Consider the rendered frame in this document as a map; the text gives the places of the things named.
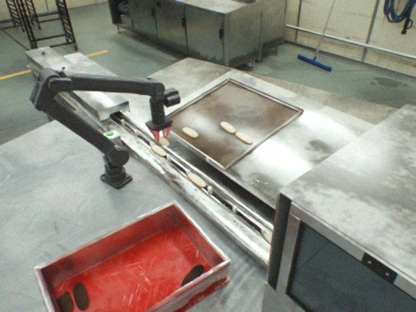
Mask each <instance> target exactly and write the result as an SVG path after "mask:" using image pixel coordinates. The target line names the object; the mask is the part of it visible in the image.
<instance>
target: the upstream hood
mask: <svg viewBox="0 0 416 312"><path fill-rule="evenodd" d="M25 54H26V55H27V59H28V60H29V61H31V62H32V63H33V65H34V66H36V67H37V68H38V69H39V70H42V69H44V68H51V69H53V70H60V71H70V72H76V73H83V74H88V73H86V72H85V71H84V70H82V69H81V68H79V67H78V66H76V65H75V64H73V63H72V62H71V61H70V60H68V59H67V58H65V57H64V56H63V55H61V54H59V53H58V52H57V51H55V50H53V49H52V48H50V47H49V46H46V47H43V48H38V49H35V50H30V51H25ZM67 93H68V94H69V95H70V96H71V97H72V98H73V99H74V100H75V101H77V102H78V103H79V104H81V105H82V106H83V107H84V108H85V109H86V110H87V111H89V112H91V114H93V115H94V116H95V117H96V118H98V119H99V120H100V121H101V120H104V119H107V118H110V114H112V113H115V112H117V111H120V110H121V111H122V113H124V112H126V111H128V112H130V107H129V101H128V100H127V99H125V98H124V97H122V96H120V95H118V93H116V92H93V91H78V90H74V91H71V92H67Z"/></svg>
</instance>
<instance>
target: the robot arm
mask: <svg viewBox="0 0 416 312"><path fill-rule="evenodd" d="M74 90H78V91H93V92H116V93H134V94H137V95H143V96H149V97H150V98H149V105H150V113H151V118H152V119H151V120H149V121H146V122H145V125H146V126H147V129H148V130H149V131H150V133H151V134H152V135H153V137H154V139H155V141H156V143H159V140H160V131H162V133H163V137H164V138H165V139H167V137H168V134H169V133H170V131H171V129H172V125H171V124H170V123H173V120H172V119H171V118H170V117H168V116H167V115H165V107H164V105H165V106H166V107H167V108H169V107H171V106H175V105H178V104H180V103H181V99H180V95H179V91H178V90H177V89H175V88H173V87H172V88H169V89H165V85H164V84H163V83H161V82H160V81H158V80H156V79H154V78H153V77H119V76H105V75H97V74H83V73H76V72H70V71H60V70H53V69H51V68H44V69H42V70H41V71H40V73H39V75H38V76H37V79H36V82H35V85H34V88H33V90H32V94H31V96H30V101H31V102H32V103H33V105H34V107H35V109H37V110H38V111H40V112H41V111H42V112H44V113H46V114H48V115H49V116H51V117H52V118H54V119H56V120H57V121H59V122H60V123H61V124H63V125H65V126H66V127H67V128H69V130H71V131H72V132H74V133H75V134H77V135H78V136H79V137H81V138H83V140H85V141H87V142H89V143H90V144H92V145H93V146H94V147H96V148H97V149H98V150H99V151H101V152H102V153H104V154H105V155H104V156H103V160H104V163H105V165H104V167H105V173H104V174H102V175H101V176H100V179H101V180H102V181H103V182H105V183H106V184H108V185H110V186H112V187H114V188H115V189H121V188H122V187H124V186H126V185H127V184H128V183H130V182H131V181H132V180H133V177H132V175H130V174H128V173H126V169H125V167H123V166H124V165H125V164H127V163H128V161H129V159H130V154H129V152H128V150H127V149H126V148H125V147H123V146H122V145H121V144H120V143H119V142H118V141H117V140H116V139H109V138H108V137H106V136H105V135H104V134H102V133H101V132H100V131H98V130H97V129H95V127H93V126H92V125H91V124H90V123H88V122H86V121H85V120H84V119H82V118H81V117H80V116H78V115H77V114H75V113H74V112H73V111H72V110H70V109H69V108H68V107H66V106H65V105H63V104H62V103H61V102H60V101H59V100H57V99H56V98H55V96H56V95H57V94H58V93H59V92H71V91H74ZM165 129H166V130H167V132H166V135H165Z"/></svg>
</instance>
